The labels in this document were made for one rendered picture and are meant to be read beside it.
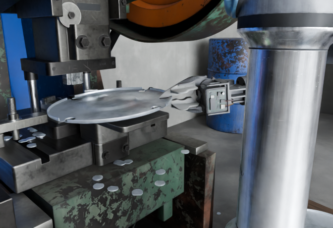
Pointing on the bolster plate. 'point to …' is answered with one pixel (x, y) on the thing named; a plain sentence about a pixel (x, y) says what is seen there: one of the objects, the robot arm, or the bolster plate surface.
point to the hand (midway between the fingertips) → (164, 97)
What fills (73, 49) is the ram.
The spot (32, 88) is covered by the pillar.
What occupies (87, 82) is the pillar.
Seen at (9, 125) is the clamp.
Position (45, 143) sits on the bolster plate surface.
